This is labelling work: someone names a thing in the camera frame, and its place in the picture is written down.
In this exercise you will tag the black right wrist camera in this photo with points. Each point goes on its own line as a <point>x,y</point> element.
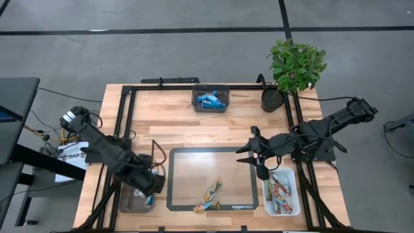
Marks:
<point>263,173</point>

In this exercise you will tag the potted green plant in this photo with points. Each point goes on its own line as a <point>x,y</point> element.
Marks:
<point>296,64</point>

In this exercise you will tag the white plastic bin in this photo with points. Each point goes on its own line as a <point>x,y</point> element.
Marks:
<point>293,177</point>

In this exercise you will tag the dark grey desk top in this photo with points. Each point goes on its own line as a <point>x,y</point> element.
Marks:
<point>9,189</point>
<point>19,103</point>

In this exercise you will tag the black bar device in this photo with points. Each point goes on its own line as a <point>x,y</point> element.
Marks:
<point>169,80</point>

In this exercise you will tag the green orange granola bar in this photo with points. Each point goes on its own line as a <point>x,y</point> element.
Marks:
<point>211,192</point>
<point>207,206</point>

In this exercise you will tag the grey plastic bin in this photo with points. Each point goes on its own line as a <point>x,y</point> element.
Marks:
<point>129,204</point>
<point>195,108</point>

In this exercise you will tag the grey equipment stand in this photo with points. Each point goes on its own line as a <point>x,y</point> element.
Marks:
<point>406,124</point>

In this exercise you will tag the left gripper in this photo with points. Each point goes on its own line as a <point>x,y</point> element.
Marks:
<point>150,179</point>

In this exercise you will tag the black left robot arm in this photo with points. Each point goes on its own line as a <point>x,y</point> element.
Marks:
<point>103,145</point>

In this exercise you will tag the blue granola bar orange end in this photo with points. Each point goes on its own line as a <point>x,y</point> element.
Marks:
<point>149,201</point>

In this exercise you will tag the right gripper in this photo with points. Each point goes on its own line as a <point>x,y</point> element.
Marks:
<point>266,145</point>

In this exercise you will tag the black rail clamp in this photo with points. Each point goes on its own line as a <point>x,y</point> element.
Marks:
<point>161,229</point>

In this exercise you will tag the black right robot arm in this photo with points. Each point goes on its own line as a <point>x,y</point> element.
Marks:
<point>339,119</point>

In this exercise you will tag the white paper sheets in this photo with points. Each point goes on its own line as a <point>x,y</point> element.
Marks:
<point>69,150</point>

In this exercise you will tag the black desk beam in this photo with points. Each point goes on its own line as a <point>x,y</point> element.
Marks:
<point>48,163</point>

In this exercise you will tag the black aluminium table frame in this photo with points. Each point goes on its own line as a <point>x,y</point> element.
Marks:
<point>161,87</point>

